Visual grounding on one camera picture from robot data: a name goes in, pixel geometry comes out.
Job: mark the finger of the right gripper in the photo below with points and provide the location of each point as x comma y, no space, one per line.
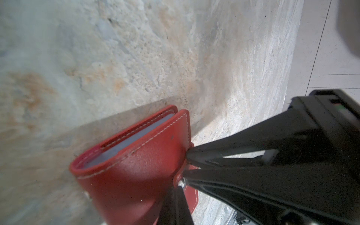
308,194

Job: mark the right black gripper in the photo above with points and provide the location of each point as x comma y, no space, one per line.
281,139

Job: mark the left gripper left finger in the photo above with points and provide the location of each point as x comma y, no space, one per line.
167,214

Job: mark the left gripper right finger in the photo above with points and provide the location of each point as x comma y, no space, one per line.
182,212

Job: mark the red card holder wallet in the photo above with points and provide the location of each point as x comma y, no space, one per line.
128,175

